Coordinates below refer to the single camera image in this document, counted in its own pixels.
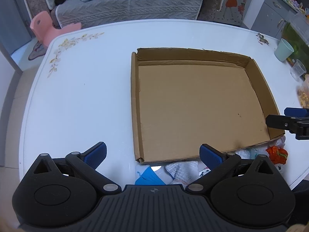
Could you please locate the decorated white fridge door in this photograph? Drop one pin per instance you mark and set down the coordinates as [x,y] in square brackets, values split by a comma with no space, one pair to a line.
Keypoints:
[232,12]

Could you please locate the clear plastic cup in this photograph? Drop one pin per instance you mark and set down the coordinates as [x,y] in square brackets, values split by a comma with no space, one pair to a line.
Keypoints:
[297,70]

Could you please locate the shallow cardboard box tray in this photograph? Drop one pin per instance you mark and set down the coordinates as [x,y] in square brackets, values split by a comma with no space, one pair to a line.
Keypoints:
[183,98]

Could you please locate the pink plastic child chair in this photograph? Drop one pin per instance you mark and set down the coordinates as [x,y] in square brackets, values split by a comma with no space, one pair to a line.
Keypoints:
[45,32]

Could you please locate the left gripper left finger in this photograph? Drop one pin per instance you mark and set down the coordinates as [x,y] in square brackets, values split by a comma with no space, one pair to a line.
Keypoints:
[85,165]

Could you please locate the glass fish tank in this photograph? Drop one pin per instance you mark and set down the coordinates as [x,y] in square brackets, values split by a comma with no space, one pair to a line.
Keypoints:
[295,33]

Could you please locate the orange plastic bag bundle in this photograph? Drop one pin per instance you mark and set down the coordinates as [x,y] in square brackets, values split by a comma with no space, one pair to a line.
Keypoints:
[277,155]

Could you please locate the grey quilted sofa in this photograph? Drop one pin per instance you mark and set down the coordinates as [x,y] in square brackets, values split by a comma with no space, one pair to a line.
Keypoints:
[99,12]

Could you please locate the white knitted sock bundle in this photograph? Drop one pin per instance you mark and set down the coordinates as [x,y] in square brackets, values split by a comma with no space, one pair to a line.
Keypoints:
[183,172]

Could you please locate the grey drawer cabinet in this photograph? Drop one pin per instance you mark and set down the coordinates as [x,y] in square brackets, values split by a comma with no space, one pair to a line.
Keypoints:
[273,16]

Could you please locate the mint green plastic cup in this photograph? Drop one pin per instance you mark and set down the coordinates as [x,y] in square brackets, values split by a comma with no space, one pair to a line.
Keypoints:
[284,50]

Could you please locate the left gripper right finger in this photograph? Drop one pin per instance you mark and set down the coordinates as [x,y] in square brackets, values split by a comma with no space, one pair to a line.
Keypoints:
[220,165]

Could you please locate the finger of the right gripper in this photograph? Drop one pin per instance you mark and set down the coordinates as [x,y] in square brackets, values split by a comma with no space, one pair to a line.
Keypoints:
[296,112]
[286,123]

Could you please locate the blue sock bundle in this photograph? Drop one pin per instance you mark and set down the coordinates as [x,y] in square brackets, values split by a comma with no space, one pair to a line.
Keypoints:
[146,176]

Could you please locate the snack bag on table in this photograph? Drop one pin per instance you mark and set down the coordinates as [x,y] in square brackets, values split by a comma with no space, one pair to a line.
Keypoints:
[303,93]

